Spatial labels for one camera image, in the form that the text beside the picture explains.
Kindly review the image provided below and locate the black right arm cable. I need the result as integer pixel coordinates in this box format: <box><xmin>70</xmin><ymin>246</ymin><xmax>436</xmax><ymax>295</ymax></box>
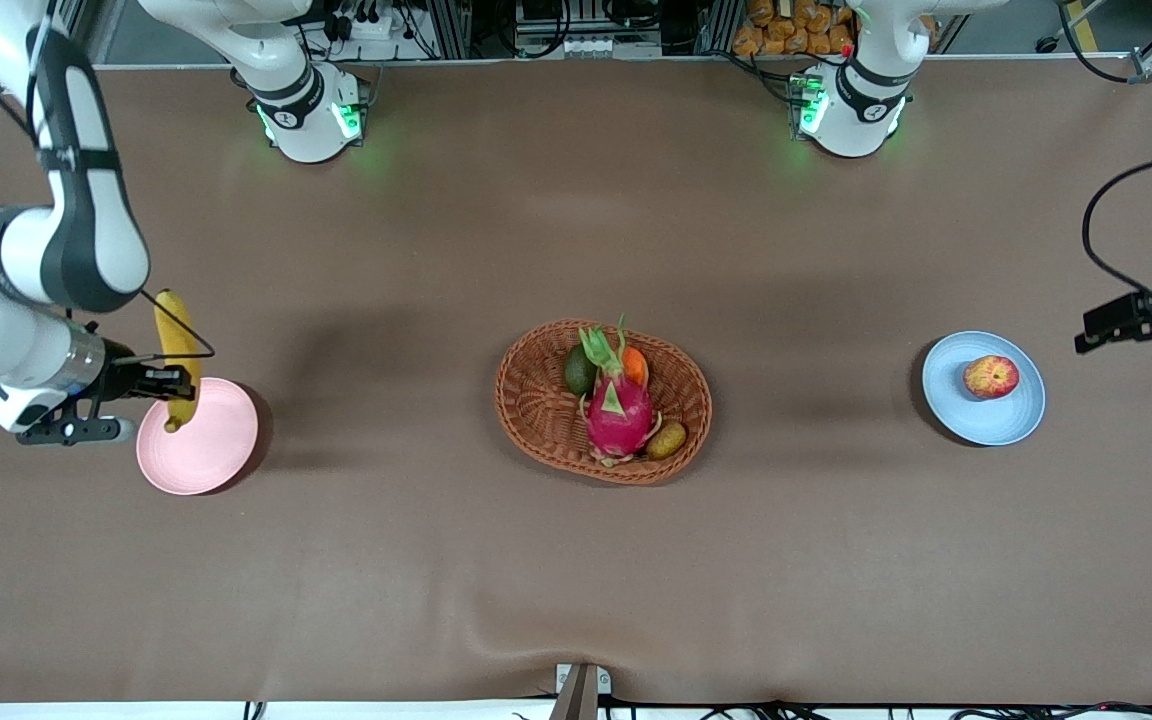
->
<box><xmin>26</xmin><ymin>0</ymin><xmax>216</xmax><ymax>363</ymax></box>

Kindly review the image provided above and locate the pink plate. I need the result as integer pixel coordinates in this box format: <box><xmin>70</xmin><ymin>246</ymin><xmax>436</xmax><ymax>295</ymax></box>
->
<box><xmin>136</xmin><ymin>377</ymin><xmax>260</xmax><ymax>496</ymax></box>

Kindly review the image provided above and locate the blue plate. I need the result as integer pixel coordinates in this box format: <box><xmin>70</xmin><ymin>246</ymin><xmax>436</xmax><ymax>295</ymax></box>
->
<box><xmin>922</xmin><ymin>331</ymin><xmax>1047</xmax><ymax>447</ymax></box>

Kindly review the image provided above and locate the yellow banana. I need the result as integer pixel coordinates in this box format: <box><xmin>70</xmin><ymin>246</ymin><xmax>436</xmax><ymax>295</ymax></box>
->
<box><xmin>154</xmin><ymin>289</ymin><xmax>204</xmax><ymax>434</ymax></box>

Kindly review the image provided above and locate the metal table edge bracket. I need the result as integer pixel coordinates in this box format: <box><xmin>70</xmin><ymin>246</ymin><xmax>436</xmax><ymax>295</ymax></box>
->
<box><xmin>556</xmin><ymin>663</ymin><xmax>612</xmax><ymax>720</ymax></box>

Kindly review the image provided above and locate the green avocado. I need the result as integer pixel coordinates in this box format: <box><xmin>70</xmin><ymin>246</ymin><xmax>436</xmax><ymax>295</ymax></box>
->
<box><xmin>563</xmin><ymin>344</ymin><xmax>599</xmax><ymax>397</ymax></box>

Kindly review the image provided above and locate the brown wicker basket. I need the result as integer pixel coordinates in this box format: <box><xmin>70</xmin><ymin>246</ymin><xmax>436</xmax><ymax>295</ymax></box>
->
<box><xmin>494</xmin><ymin>319</ymin><xmax>713</xmax><ymax>487</ymax></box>

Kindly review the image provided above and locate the red yellow apple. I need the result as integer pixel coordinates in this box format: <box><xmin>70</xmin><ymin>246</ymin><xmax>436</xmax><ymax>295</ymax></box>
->
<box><xmin>964</xmin><ymin>355</ymin><xmax>1020</xmax><ymax>400</ymax></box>

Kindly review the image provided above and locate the brown yellow kiwi fruit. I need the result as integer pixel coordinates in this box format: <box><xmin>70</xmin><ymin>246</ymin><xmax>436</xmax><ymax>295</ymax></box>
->
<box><xmin>645</xmin><ymin>421</ymin><xmax>687</xmax><ymax>461</ymax></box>

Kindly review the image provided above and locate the pile of orange items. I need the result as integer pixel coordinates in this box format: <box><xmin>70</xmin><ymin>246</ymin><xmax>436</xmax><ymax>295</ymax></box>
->
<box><xmin>733</xmin><ymin>0</ymin><xmax>857</xmax><ymax>57</ymax></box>

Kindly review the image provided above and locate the white power strip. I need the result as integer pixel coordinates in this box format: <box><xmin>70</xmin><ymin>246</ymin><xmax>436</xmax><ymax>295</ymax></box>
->
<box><xmin>329</xmin><ymin>8</ymin><xmax>399</xmax><ymax>41</ymax></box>

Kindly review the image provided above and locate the pink dragon fruit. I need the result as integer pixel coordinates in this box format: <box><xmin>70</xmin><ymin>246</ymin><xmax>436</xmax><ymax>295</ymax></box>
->
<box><xmin>572</xmin><ymin>315</ymin><xmax>662</xmax><ymax>469</ymax></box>

